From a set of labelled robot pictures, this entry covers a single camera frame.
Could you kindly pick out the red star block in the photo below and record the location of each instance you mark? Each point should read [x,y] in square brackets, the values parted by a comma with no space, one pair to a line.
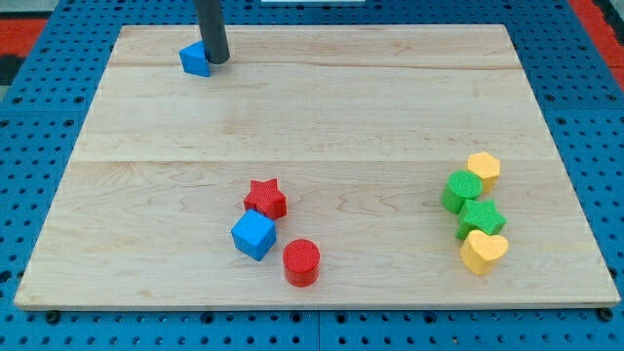
[266,198]

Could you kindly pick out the wooden board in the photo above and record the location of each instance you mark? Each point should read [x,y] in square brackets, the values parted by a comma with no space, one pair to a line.
[362,126]

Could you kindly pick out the green star block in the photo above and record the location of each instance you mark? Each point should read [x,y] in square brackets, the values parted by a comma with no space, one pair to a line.
[479,215]

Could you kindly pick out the blue cube block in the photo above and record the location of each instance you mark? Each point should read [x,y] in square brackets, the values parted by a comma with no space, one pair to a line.
[254,234]

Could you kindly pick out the red cylinder block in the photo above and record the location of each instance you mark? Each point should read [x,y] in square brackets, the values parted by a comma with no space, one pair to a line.
[301,259]

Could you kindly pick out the green cylinder block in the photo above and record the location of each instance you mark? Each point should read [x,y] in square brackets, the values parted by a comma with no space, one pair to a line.
[460,187]

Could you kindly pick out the blue triangular block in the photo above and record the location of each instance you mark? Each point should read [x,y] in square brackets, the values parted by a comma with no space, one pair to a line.
[193,60]

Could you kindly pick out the yellow hexagon block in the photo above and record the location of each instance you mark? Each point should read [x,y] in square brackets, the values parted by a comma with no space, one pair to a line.
[486,167]

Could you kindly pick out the yellow heart block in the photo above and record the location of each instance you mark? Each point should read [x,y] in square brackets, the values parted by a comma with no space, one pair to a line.
[481,252]

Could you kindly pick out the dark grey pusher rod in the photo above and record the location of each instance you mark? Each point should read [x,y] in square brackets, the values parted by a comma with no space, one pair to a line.
[212,30]

